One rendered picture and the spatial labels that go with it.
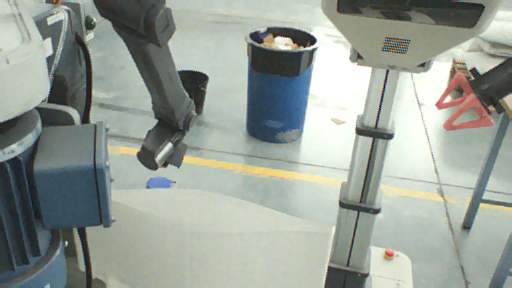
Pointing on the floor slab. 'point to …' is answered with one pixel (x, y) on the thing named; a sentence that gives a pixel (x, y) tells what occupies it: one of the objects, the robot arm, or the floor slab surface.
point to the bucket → (195, 87)
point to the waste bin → (279, 83)
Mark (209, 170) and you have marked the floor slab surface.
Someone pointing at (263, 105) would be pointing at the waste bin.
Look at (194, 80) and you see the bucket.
